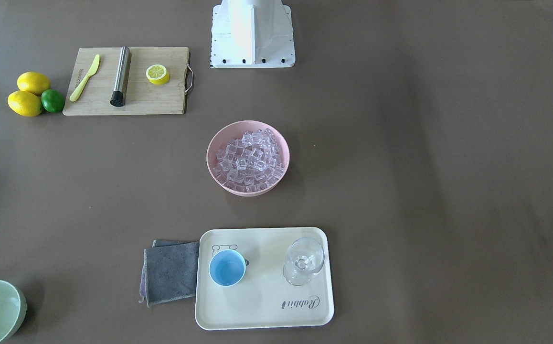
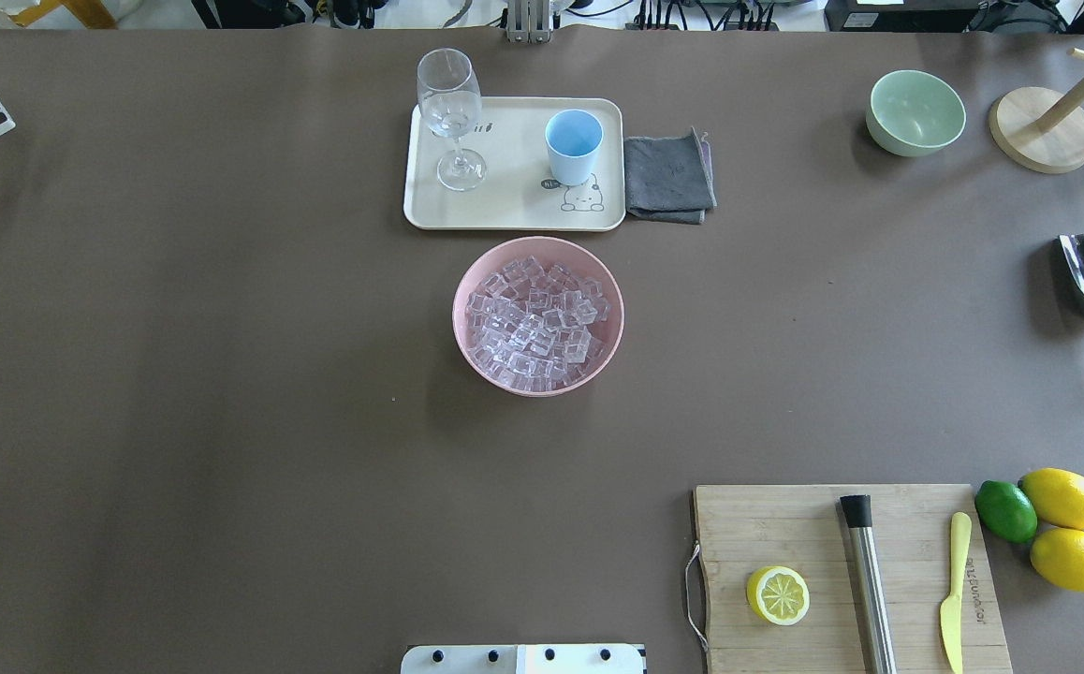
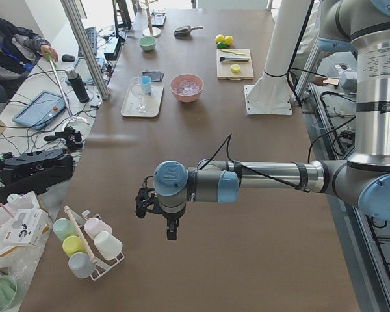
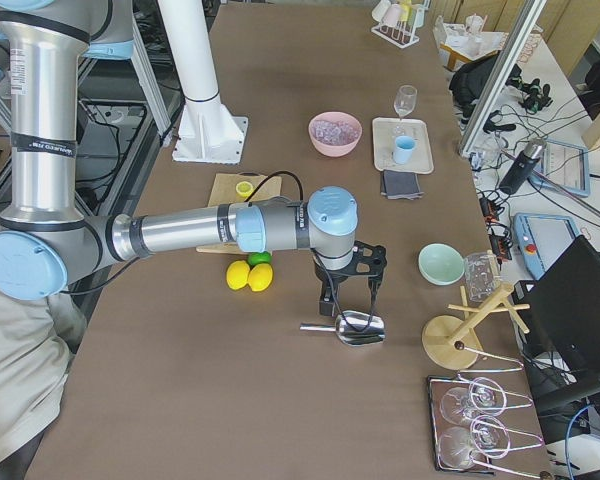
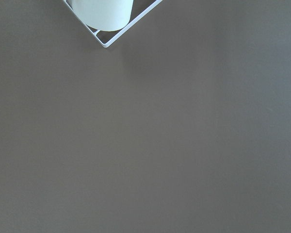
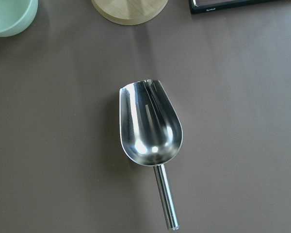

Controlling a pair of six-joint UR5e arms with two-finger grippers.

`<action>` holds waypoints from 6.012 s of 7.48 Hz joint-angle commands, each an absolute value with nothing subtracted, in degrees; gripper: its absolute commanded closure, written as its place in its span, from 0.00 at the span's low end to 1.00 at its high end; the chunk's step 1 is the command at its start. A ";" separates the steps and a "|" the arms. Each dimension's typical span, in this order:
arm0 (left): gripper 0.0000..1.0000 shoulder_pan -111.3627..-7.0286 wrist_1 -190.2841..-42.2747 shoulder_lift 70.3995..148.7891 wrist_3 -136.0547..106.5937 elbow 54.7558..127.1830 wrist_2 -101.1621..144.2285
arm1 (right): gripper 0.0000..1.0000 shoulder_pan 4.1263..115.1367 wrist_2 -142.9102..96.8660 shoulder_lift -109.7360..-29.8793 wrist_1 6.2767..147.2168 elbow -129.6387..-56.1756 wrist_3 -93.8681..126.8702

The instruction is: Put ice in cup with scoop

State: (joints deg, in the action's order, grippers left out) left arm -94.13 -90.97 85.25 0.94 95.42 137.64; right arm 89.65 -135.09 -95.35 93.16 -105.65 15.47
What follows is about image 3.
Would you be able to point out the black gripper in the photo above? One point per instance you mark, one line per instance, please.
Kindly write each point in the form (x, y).
(170, 219)

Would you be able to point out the metal ice scoop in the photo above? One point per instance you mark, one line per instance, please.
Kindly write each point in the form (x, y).
(186, 30)

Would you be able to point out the white cup rack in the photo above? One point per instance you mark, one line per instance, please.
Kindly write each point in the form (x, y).
(103, 266)

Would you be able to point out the white plastic cup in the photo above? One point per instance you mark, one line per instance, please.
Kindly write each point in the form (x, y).
(108, 245)

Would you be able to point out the pink plastic cup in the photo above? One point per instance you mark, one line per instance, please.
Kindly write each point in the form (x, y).
(93, 226)

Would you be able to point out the grey-blue plastic cup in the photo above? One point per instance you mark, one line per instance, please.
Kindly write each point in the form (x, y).
(81, 265)

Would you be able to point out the yellow plastic cup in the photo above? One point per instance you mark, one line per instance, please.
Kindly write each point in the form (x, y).
(73, 244)

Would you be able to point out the green plastic cup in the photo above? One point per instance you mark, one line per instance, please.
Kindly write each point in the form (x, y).
(63, 228)

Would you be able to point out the pink bowl of ice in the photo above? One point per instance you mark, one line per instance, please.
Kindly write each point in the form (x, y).
(186, 88)

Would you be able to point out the blue plastic cup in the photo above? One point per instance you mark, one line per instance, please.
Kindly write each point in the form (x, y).
(145, 83)

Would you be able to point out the wooden cup tree stand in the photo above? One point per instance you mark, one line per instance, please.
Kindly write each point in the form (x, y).
(150, 30)

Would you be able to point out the wooden stick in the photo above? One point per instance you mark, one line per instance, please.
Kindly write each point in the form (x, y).
(91, 255)

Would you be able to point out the beige serving tray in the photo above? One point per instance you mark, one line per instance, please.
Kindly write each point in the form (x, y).
(152, 103)

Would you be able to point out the clear wine glass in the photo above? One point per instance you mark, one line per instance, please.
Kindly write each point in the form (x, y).
(137, 91)

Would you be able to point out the black bag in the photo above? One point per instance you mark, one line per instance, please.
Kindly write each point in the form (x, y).
(35, 171)

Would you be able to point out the grey folded cloth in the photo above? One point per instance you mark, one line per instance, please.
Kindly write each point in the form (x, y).
(156, 76)

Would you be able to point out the half lemon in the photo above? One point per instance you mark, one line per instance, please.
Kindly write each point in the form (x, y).
(235, 68)

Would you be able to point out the black thermos bottle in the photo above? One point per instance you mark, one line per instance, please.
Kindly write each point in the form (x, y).
(77, 84)

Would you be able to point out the wooden cutting board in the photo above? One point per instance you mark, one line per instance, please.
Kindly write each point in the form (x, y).
(223, 69)

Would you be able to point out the metal muddler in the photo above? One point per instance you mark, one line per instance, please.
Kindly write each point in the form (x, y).
(233, 59)

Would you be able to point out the blue teach pendant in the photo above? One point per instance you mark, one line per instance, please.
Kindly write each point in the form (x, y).
(40, 111)

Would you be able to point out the yellow plastic knife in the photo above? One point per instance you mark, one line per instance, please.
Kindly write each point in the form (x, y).
(232, 52)

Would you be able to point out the green bowl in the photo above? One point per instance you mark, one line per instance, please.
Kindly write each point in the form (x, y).
(147, 43)

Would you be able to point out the green lime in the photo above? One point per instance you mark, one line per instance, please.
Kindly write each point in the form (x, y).
(221, 45)

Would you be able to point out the yellow lemon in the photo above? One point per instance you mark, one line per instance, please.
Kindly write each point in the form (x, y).
(219, 38)
(228, 40)

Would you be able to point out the black tray with glasses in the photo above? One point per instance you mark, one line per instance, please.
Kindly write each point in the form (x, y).
(158, 19)

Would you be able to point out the person at desk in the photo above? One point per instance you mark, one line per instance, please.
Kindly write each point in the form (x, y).
(20, 51)

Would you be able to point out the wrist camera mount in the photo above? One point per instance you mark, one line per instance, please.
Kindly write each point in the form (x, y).
(146, 200)

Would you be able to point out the aluminium frame post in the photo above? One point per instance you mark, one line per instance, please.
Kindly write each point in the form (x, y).
(73, 16)

